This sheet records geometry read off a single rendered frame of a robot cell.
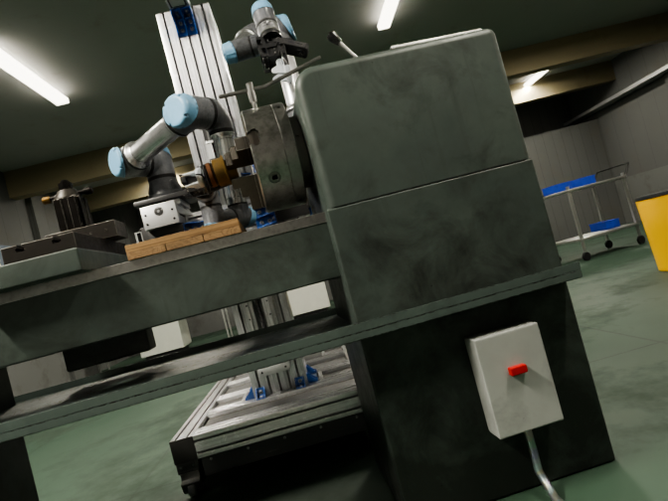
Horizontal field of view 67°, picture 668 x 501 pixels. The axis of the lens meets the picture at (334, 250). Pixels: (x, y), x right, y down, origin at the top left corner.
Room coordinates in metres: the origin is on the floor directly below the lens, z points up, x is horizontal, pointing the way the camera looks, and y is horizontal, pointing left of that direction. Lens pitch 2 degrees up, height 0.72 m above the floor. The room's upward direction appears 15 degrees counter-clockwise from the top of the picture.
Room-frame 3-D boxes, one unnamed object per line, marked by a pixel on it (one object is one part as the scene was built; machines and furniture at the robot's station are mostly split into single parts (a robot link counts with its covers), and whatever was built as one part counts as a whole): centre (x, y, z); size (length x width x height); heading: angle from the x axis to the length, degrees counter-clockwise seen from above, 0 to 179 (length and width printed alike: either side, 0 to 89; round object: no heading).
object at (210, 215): (1.78, 0.37, 0.98); 0.11 x 0.08 x 0.11; 144
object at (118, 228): (1.54, 0.72, 1.00); 0.20 x 0.10 x 0.05; 97
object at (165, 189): (2.11, 0.63, 1.21); 0.15 x 0.15 x 0.10
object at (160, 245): (1.50, 0.40, 0.89); 0.36 x 0.30 x 0.04; 7
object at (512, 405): (1.16, -0.39, 0.22); 0.42 x 0.18 x 0.44; 7
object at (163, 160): (2.11, 0.63, 1.33); 0.13 x 0.12 x 0.14; 144
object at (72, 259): (1.49, 0.80, 0.90); 0.53 x 0.30 x 0.06; 7
